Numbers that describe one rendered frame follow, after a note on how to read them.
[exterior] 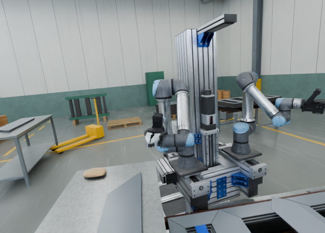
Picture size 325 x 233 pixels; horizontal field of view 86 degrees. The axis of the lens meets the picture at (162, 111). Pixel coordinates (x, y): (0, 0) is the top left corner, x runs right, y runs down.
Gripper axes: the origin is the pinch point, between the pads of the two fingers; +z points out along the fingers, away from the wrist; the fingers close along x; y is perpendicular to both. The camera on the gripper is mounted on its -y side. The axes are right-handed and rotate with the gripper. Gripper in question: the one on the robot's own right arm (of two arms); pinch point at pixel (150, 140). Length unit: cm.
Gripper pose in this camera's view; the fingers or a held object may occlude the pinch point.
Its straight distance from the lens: 71.6
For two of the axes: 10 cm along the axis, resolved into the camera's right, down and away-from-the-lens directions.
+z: -1.3, 2.1, -9.7
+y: -0.5, 9.7, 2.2
